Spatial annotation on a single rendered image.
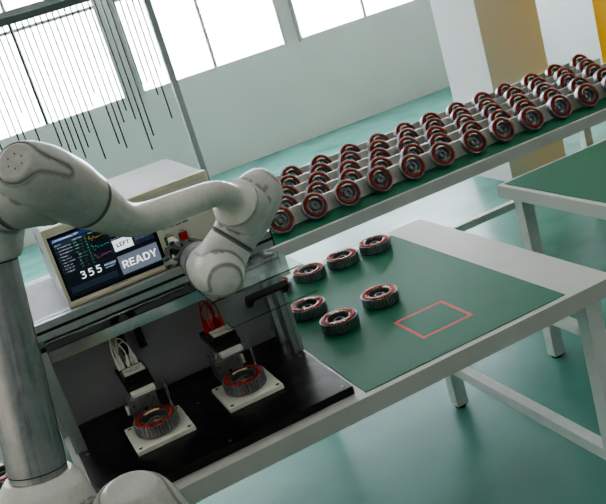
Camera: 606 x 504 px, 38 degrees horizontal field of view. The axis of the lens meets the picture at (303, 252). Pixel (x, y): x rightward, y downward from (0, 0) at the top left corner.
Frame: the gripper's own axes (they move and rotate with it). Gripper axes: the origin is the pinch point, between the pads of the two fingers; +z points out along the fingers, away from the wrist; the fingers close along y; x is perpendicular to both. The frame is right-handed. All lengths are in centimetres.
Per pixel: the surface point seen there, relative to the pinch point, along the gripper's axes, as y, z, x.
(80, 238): -20.4, 5.3, 8.8
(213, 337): 1.0, -2.0, -26.1
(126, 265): -12.3, 5.3, -1.8
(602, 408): 93, -28, -82
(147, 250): -6.0, 5.3, -0.2
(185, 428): -15.3, -14.3, -40.0
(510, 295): 78, -19, -43
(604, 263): 215, 114, -118
